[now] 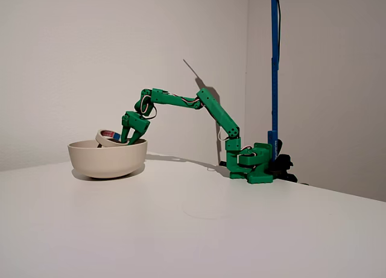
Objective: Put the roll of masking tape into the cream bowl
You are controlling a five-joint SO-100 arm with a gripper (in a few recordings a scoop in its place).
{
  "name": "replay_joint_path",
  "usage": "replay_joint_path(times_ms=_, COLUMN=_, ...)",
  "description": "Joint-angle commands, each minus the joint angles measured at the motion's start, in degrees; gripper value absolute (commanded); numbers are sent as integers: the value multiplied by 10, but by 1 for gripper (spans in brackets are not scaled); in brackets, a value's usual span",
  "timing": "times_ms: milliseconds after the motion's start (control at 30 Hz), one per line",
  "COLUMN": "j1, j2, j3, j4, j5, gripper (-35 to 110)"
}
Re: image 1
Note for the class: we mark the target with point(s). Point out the large black table clamp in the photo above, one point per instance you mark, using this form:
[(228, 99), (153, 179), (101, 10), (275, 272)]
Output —
[(283, 165)]

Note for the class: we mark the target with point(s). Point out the beige round bowl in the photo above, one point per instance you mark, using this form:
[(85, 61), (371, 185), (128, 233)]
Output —
[(105, 163)]

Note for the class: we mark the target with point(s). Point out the small black table clamp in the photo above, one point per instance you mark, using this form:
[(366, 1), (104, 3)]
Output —
[(224, 163)]

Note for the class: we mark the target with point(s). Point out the green gripper black servo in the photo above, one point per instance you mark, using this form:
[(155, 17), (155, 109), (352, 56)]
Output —
[(134, 125)]

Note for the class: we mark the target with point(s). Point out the blue vertical pole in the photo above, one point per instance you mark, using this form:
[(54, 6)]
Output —
[(274, 49)]

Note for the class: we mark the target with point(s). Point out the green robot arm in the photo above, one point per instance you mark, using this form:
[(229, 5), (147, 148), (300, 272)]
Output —
[(220, 112)]

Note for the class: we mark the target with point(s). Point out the beige masking tape roll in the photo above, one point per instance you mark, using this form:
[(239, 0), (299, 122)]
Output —
[(101, 139)]

